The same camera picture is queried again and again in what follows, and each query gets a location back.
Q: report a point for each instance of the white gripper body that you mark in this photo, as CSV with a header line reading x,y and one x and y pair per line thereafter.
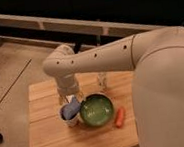
x,y
67,85

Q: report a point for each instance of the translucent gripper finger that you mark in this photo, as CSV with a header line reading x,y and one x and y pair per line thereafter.
x,y
80,96
62,100

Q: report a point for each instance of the blue cloth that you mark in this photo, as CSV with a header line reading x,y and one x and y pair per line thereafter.
x,y
69,110

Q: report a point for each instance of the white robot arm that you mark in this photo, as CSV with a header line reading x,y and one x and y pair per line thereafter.
x,y
157,60

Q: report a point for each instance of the green ceramic bowl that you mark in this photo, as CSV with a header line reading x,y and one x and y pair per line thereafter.
x,y
96,110

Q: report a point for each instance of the clear glass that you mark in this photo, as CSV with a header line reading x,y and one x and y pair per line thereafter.
x,y
102,78

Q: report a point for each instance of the black table leg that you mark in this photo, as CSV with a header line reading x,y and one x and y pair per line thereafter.
x,y
77,46

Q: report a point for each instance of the wooden board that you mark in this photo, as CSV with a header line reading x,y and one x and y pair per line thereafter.
x,y
47,129

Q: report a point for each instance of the orange carrot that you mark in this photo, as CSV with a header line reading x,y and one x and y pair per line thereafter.
x,y
120,117

